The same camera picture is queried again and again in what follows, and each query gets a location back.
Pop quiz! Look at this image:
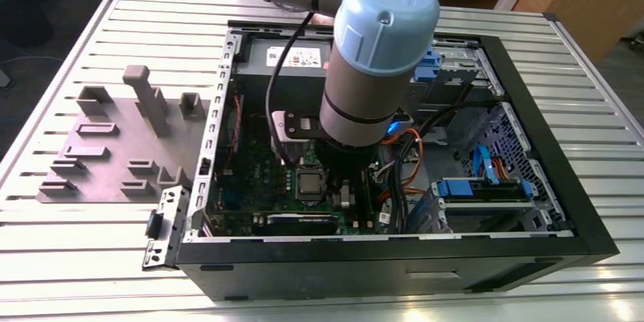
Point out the silver CPU green edge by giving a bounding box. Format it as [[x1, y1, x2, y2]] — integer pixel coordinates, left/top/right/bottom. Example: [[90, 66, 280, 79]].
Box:
[[296, 173, 323, 194]]

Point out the CPU socket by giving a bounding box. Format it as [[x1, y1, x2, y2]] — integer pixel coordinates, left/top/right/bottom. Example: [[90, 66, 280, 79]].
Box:
[[291, 164, 330, 203]]

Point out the metal socket cover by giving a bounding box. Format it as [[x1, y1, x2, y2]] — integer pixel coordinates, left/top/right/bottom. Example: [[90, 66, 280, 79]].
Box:
[[292, 165, 328, 202]]

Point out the black graphics card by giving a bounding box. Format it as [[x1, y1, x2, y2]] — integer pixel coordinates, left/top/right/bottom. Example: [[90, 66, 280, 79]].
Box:
[[203, 209, 339, 237]]

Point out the green motherboard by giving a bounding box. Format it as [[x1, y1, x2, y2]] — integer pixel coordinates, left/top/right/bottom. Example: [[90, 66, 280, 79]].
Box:
[[208, 125, 392, 236]]

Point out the black PC case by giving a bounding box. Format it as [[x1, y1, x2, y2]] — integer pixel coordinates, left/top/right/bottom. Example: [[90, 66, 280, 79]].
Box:
[[174, 19, 620, 302]]

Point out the grey power supply unit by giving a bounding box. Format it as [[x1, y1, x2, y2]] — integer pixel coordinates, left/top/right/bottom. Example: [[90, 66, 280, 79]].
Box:
[[232, 38, 336, 133]]

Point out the hard disk in blue carrier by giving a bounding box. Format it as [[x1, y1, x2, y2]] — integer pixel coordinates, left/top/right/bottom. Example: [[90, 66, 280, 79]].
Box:
[[431, 177, 535, 206]]

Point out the grey metal drive cage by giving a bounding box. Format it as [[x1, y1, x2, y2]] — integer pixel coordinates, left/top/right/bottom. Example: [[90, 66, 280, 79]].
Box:
[[402, 38, 507, 127]]

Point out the blue drive bay latch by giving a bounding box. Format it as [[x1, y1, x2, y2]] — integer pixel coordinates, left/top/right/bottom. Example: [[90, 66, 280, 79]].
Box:
[[412, 44, 443, 82]]

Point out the grey metal disk bay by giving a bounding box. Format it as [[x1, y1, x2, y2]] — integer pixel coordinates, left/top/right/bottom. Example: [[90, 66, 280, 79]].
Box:
[[427, 201, 575, 235]]

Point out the grey parts rack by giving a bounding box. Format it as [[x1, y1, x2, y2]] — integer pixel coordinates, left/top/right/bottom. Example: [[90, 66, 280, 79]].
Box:
[[38, 65, 216, 204]]

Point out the thick black cable bundle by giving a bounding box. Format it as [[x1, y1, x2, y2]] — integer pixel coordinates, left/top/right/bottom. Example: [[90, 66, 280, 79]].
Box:
[[390, 98, 504, 235]]

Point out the orange wire bundle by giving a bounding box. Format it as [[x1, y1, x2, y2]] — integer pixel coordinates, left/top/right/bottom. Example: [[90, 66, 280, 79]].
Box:
[[380, 127, 428, 206]]

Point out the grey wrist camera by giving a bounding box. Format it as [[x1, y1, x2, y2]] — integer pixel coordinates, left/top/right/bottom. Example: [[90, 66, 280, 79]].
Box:
[[386, 109, 415, 135]]

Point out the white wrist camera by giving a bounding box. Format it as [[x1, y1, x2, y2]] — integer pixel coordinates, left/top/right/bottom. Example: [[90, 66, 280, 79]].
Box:
[[270, 109, 324, 145]]

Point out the thin red wire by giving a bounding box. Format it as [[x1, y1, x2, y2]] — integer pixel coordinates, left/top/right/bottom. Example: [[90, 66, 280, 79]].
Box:
[[227, 94, 247, 179]]

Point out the black camera cable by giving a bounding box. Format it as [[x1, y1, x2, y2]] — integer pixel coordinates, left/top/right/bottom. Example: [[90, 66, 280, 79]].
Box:
[[264, 11, 316, 167]]

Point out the blue flat wire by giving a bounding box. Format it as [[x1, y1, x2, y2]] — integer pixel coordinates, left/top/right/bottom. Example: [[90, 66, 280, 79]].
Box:
[[472, 146, 507, 184]]

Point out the grey metal card bracket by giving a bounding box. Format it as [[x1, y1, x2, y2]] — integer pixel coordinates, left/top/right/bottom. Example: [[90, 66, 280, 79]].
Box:
[[142, 184, 191, 272]]

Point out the blue floor cable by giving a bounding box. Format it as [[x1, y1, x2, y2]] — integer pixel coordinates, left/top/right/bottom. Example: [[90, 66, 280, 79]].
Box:
[[0, 54, 66, 66]]

